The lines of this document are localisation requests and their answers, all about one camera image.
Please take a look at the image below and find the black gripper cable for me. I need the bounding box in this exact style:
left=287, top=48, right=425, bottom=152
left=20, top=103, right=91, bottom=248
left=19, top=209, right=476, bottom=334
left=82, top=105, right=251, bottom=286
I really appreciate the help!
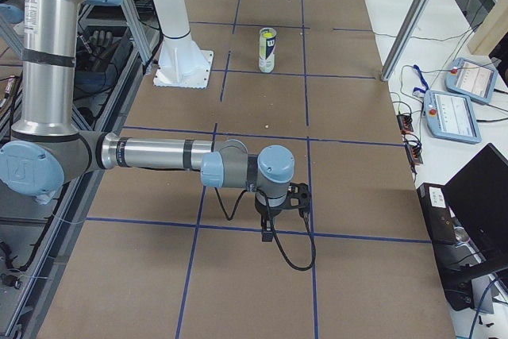
left=214, top=187, right=318, bottom=272

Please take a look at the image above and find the white tennis ball can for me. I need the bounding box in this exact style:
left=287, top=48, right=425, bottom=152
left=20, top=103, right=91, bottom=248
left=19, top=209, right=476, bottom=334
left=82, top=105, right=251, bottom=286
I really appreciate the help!
left=259, top=27, right=277, bottom=73

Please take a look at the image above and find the blue lanyard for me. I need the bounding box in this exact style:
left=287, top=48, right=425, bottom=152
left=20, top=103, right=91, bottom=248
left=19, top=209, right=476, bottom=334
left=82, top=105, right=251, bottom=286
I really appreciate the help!
left=410, top=64, right=429, bottom=98

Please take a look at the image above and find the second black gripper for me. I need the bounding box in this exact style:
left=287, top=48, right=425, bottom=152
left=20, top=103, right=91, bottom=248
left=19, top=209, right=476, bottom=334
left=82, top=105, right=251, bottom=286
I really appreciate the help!
left=255, top=183, right=310, bottom=242

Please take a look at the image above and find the blue tape strip crosswise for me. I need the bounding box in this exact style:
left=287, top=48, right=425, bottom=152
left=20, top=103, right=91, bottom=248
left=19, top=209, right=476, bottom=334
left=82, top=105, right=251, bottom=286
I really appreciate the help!
left=85, top=217, right=432, bottom=245

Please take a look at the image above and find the orange black connector strip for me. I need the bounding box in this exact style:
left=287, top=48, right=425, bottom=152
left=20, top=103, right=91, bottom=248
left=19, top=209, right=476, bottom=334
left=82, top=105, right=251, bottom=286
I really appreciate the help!
left=396, top=114, right=423, bottom=168

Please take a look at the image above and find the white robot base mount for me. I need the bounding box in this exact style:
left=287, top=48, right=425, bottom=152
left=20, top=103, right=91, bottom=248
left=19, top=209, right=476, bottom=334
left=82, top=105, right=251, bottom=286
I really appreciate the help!
left=153, top=36, right=214, bottom=89

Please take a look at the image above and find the far teach pendant tablet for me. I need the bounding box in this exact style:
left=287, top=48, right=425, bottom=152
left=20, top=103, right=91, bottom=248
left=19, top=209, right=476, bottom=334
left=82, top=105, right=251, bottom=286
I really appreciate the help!
left=444, top=57, right=497, bottom=105

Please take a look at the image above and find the aluminium frame post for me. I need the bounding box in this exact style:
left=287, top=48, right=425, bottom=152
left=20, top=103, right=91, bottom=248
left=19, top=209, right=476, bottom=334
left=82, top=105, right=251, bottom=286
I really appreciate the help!
left=380, top=0, right=429, bottom=82

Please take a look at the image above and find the teach pendant tablet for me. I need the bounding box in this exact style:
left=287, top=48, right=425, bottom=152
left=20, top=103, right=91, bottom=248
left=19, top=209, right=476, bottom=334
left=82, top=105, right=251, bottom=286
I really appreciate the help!
left=423, top=91, right=482, bottom=144
left=444, top=57, right=497, bottom=105

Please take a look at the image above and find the black laptop computer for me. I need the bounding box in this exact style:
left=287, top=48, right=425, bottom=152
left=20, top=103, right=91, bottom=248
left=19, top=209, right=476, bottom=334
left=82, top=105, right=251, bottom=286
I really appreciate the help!
left=417, top=143, right=507, bottom=311

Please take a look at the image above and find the wooden board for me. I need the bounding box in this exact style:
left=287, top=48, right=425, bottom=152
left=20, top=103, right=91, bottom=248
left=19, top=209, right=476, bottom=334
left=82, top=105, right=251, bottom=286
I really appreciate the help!
left=468, top=0, right=508, bottom=56

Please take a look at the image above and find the near teach pendant tablet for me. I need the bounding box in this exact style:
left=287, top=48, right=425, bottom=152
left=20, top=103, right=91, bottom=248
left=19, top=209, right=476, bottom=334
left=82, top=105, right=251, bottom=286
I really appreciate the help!
left=423, top=91, right=482, bottom=144

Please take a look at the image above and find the blue tape strip lengthwise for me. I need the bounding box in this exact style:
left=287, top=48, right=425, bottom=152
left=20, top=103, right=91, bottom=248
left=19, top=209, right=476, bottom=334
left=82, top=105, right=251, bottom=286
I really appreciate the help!
left=175, top=0, right=241, bottom=339

